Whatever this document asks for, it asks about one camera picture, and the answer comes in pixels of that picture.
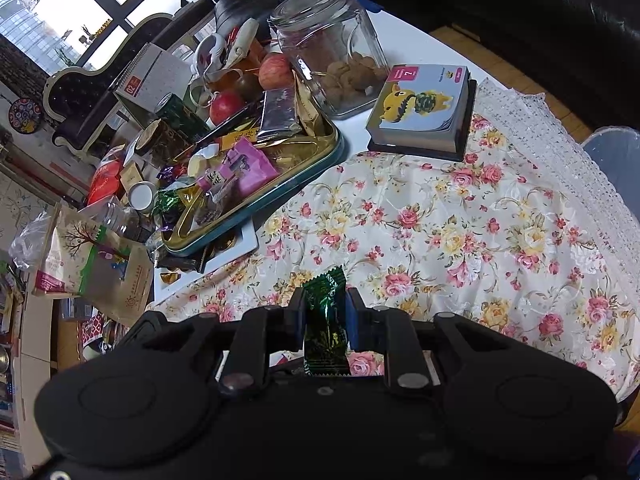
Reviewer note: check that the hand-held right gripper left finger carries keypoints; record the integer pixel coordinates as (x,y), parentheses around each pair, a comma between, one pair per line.
(297,320)

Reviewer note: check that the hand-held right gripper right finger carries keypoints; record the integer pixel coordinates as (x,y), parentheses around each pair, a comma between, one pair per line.
(355,320)

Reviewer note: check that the green foil snack packet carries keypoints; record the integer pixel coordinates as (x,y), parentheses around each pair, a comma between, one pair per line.
(325,320)

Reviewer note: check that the floral tablecloth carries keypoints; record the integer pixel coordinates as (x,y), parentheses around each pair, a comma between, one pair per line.
(450,240)

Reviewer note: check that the pink snack packet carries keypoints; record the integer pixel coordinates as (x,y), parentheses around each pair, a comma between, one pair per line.
(255,167)

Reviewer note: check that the gold tin tray teal rim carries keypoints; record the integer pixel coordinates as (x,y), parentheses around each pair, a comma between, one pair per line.
(305,160)

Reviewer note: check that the kraft paper pouch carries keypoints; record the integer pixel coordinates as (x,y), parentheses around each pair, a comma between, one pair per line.
(100,280)

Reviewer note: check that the small clear glass jar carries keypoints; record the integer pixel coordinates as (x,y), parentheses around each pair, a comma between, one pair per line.
(120,220)

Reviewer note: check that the thick picture book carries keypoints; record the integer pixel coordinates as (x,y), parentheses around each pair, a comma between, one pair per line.
(420,110)

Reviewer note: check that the green can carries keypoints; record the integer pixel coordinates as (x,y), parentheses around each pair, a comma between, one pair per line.
(180,120)

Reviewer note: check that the brown round fruit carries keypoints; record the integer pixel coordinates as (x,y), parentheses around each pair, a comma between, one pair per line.
(247,87)

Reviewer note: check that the yellow red apple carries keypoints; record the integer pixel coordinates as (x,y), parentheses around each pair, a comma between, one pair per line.
(275,70)

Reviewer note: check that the white low cabinet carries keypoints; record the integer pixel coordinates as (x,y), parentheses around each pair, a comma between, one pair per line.
(35,385)

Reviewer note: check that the white plastic bag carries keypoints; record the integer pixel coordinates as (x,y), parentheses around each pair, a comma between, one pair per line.
(30,245)

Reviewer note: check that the white desk calendar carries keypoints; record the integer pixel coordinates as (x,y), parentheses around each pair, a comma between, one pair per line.
(160,75)

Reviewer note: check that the large glass jar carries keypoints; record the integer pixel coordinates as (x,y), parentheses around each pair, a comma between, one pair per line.
(330,35)

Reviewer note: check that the black chaise lounge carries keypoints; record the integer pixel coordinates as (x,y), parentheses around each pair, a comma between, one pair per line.
(100,105)

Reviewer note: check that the colourful decorative plate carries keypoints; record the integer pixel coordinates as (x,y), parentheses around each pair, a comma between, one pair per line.
(26,116)

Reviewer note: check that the black leather sofa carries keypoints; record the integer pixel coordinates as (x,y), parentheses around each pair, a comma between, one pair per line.
(500,10)

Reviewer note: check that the window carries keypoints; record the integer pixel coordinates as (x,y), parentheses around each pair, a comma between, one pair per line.
(65,10)

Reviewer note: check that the white flat frame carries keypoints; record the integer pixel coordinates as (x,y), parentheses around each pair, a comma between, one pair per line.
(235,250)

